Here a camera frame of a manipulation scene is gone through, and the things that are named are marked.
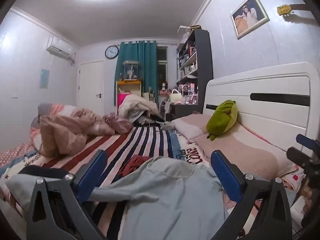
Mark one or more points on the white air conditioner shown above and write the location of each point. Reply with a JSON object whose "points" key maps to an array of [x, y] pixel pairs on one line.
{"points": [[60, 48]]}

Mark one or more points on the pink crumpled blanket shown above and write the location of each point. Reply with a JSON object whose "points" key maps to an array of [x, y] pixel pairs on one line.
{"points": [[67, 132]]}

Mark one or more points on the dark red garment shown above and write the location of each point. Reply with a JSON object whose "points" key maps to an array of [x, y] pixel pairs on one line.
{"points": [[135, 166]]}

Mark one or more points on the striped printed bedsheet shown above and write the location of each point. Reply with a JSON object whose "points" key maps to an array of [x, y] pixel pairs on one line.
{"points": [[147, 142]]}

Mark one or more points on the round wall clock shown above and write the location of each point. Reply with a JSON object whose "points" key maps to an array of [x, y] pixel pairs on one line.
{"points": [[112, 52]]}

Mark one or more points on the small pink pillow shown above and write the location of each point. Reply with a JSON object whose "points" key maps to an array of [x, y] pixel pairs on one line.
{"points": [[190, 125]]}

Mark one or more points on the white bed headboard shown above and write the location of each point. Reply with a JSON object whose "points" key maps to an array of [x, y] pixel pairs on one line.
{"points": [[270, 85]]}

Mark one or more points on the pink satin cloth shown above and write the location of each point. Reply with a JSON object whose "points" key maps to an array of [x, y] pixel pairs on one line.
{"points": [[120, 125]]}

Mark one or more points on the yellow guitar headstock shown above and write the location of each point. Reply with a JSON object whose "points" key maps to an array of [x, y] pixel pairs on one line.
{"points": [[283, 9]]}

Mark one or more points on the framed portrait picture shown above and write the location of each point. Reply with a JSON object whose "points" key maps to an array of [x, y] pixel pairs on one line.
{"points": [[250, 16]]}

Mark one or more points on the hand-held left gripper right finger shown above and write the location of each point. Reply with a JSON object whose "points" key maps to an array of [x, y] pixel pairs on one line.
{"points": [[225, 175]]}

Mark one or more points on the cream coat pile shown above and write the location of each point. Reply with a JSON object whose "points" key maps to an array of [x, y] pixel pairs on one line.
{"points": [[137, 107]]}

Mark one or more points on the mannequin head with wig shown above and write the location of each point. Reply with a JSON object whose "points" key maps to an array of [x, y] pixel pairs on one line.
{"points": [[163, 85]]}

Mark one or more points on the white handbag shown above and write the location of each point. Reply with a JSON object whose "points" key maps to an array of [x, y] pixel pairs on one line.
{"points": [[175, 97]]}

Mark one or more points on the glass display case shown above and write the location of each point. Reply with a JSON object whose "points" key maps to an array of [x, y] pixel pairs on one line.
{"points": [[130, 71]]}

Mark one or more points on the window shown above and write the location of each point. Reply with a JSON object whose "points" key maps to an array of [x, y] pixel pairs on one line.
{"points": [[161, 65]]}

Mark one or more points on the white door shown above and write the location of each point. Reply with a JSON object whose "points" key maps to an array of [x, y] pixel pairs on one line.
{"points": [[91, 87]]}

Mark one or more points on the light blue hoodie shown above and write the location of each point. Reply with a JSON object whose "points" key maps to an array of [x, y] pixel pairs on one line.
{"points": [[170, 195]]}

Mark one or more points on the large pink ribbed pillow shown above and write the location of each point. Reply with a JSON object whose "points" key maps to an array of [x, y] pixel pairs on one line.
{"points": [[240, 150]]}

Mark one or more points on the green plush toy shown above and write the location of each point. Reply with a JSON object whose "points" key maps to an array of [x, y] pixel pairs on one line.
{"points": [[222, 117]]}

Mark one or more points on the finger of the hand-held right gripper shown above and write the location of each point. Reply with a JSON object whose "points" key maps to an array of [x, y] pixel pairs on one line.
{"points": [[297, 156], [305, 140]]}

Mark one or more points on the dark bookshelf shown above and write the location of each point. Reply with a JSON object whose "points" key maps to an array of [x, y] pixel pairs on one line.
{"points": [[202, 60]]}

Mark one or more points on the light blue wall poster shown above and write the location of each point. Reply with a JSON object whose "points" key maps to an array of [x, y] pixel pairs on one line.
{"points": [[44, 79]]}

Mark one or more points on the yellow cabinet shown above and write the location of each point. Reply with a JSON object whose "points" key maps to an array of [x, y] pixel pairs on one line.
{"points": [[128, 86]]}

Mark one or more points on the teal curtain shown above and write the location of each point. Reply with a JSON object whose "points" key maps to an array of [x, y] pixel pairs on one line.
{"points": [[145, 65]]}

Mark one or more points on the pink polka dot quilt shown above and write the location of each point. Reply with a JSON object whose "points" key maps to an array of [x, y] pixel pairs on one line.
{"points": [[292, 178]]}

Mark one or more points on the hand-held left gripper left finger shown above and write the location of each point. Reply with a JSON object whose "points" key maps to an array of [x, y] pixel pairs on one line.
{"points": [[91, 173]]}

